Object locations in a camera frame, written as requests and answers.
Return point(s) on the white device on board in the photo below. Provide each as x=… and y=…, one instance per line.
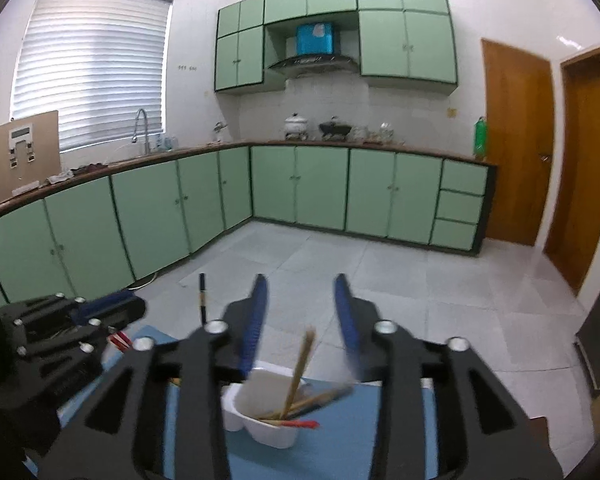
x=21, y=135

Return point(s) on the blue wrapped hood chimney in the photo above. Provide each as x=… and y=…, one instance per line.
x=315, y=39

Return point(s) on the metal sink faucet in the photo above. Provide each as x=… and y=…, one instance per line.
x=144, y=132

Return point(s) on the green plastic bottle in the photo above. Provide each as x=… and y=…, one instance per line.
x=480, y=140

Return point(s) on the small wall tap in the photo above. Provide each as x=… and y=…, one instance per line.
x=221, y=126

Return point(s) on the blue tablecloth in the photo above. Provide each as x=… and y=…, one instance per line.
x=330, y=440

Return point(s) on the white window blinds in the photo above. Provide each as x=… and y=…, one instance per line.
x=90, y=60

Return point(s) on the plain wooden door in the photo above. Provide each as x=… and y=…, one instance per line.
x=580, y=170

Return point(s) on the small clear bottles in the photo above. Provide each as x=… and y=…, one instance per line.
x=166, y=143

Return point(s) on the crumpled dish cloth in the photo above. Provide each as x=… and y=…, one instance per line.
x=62, y=176

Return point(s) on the white cooking pot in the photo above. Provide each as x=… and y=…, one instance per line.
x=296, y=125

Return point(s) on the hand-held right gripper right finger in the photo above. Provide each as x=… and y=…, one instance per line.
x=347, y=320

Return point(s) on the green lower kitchen cabinets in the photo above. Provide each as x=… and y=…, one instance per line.
x=320, y=185

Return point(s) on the brown cardboard board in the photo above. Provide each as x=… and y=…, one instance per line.
x=0, y=170

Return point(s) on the black chopstick with metal band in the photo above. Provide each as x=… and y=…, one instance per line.
x=330, y=396
x=203, y=305

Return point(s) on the plain wooden chopstick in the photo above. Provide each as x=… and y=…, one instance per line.
x=300, y=370
x=310, y=402

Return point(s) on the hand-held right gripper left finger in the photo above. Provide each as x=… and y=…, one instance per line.
x=255, y=320

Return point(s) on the cluster of glass jars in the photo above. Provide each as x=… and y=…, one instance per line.
x=377, y=132

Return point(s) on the white plastic container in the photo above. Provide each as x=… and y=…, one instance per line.
x=232, y=415
x=275, y=435

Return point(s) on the black pan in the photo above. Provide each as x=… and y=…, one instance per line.
x=335, y=127

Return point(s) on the green upper kitchen cabinets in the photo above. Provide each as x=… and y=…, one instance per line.
x=405, y=45

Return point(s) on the green kitchen cabinets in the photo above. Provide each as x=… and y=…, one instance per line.
x=405, y=45
x=320, y=185

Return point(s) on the red patterned wooden chopstick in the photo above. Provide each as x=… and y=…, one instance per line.
x=300, y=425
x=121, y=342

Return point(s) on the metal range hood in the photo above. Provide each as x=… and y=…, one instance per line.
x=312, y=63

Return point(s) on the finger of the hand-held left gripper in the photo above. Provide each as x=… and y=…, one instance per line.
x=65, y=347
x=110, y=307

